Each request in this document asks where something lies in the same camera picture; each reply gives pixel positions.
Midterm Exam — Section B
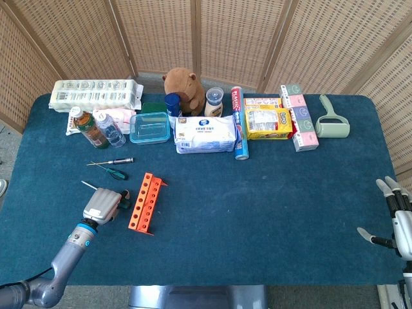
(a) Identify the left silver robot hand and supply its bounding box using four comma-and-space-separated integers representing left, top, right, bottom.
82, 187, 131, 225

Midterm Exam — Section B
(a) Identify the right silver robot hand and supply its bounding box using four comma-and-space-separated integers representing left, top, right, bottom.
357, 176, 412, 261

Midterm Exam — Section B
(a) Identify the large green-handled screwdriver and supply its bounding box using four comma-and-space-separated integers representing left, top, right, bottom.
80, 180, 131, 209

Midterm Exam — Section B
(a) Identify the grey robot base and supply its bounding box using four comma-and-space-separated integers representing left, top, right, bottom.
128, 285, 268, 309

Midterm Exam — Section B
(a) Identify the orange test tube rack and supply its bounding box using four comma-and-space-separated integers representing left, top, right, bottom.
127, 172, 169, 236

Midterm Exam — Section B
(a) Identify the silver black precision screwdriver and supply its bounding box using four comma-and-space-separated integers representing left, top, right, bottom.
86, 156, 134, 167

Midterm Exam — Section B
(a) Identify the clear water bottle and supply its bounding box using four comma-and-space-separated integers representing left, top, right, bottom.
93, 109, 127, 149

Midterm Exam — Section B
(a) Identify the green tea bottle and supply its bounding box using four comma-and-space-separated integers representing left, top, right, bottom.
70, 106, 109, 150

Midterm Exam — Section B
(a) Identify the clear container blue lid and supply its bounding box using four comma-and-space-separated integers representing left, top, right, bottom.
129, 111, 171, 145

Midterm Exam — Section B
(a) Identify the pink white snack bag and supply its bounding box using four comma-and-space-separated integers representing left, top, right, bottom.
66, 108, 137, 136

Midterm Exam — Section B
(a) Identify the white toilet paper pack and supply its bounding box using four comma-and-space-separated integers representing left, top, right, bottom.
48, 79, 144, 113

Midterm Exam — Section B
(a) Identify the dark green box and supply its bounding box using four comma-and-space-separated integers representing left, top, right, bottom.
140, 102, 168, 114

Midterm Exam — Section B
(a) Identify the blue spray can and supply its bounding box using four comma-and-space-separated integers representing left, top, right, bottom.
165, 92, 183, 118

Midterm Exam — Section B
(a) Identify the white wet wipes pack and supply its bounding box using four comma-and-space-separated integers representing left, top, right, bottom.
173, 115, 241, 155

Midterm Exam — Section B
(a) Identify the pale green lint roller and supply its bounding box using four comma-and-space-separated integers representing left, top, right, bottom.
314, 94, 351, 139

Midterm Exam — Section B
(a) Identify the blue felt table cover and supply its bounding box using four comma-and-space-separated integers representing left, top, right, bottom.
0, 93, 408, 287

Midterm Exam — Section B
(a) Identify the brown capybara plush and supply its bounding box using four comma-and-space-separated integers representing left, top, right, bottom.
162, 68, 207, 117

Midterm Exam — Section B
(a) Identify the pastel tissue box pack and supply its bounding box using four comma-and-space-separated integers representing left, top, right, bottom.
278, 84, 320, 153

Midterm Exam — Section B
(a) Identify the white sauce bottle clear cap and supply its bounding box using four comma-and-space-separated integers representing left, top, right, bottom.
203, 87, 225, 118

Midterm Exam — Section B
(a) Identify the blue plastic wrap roll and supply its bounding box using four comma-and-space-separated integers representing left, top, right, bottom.
230, 85, 250, 161

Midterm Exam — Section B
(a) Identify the yellow Lipo biscuit pack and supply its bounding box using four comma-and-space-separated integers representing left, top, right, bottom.
245, 108, 294, 140

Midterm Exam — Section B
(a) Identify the woven rattan folding screen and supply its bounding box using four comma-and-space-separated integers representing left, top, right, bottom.
0, 0, 412, 176

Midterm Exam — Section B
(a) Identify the yellow white flat box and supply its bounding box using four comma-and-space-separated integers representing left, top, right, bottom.
243, 97, 283, 110

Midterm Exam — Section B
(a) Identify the small green-handled screwdriver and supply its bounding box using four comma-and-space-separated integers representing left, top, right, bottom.
90, 160, 129, 181

